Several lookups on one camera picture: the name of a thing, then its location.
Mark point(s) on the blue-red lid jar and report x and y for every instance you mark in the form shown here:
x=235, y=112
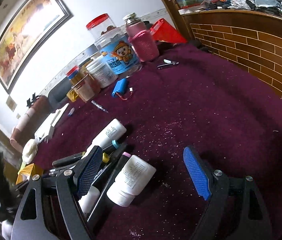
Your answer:
x=74, y=75

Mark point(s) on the yellow-rimmed white tray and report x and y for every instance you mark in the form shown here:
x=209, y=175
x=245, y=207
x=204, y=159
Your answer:
x=27, y=171

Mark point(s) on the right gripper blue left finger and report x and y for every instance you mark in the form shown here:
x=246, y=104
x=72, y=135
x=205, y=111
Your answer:
x=86, y=169

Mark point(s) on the yellow tape roll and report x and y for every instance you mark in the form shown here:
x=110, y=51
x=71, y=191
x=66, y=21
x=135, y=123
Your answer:
x=72, y=95

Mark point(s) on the nail clipper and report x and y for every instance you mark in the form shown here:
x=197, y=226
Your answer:
x=167, y=64

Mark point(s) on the amber jar with contents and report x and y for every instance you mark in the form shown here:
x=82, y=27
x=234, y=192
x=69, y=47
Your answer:
x=87, y=88

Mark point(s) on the red plastic bag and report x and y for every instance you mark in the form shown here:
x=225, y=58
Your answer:
x=163, y=31

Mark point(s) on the clear ballpoint pen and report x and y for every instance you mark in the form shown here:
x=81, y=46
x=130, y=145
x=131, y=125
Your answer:
x=100, y=107

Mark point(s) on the pink mesh-sleeved flask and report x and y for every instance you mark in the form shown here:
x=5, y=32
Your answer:
x=140, y=38

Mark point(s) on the white tube bottle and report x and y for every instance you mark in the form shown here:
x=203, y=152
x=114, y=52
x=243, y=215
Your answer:
x=113, y=131

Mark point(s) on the wrapped round cakes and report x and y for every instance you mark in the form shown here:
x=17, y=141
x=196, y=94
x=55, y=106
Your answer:
x=29, y=151

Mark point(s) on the white papers stack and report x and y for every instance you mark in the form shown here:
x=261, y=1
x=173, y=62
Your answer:
x=46, y=131

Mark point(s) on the white pill bottle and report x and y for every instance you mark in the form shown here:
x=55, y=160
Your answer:
x=134, y=174

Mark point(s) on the blue battery pack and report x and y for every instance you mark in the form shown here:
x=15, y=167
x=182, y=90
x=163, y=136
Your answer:
x=122, y=90

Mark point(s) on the framed horse painting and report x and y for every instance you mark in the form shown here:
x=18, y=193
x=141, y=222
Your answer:
x=31, y=25

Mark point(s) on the black leather sofa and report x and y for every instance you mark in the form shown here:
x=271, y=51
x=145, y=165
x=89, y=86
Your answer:
x=57, y=96

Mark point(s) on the small blue-capped item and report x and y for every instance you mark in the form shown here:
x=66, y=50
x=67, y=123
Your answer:
x=71, y=111

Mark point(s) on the wooden brick-pattern cabinet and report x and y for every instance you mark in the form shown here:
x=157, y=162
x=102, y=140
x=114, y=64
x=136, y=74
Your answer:
x=251, y=40

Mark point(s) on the white supplement jar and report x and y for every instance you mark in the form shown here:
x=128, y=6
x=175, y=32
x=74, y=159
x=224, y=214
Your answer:
x=102, y=72

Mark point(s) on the clear jar red lid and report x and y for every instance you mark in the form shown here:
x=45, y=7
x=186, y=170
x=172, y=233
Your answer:
x=100, y=25

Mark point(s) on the dark red table cloth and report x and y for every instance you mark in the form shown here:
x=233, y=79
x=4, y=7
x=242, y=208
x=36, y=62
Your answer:
x=233, y=119

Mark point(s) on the brown armchair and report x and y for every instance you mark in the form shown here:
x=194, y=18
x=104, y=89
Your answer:
x=29, y=123

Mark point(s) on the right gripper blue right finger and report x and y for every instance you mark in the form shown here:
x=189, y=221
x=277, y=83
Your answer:
x=199, y=173

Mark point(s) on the black marker teal cap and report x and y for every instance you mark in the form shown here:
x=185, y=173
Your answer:
x=115, y=148

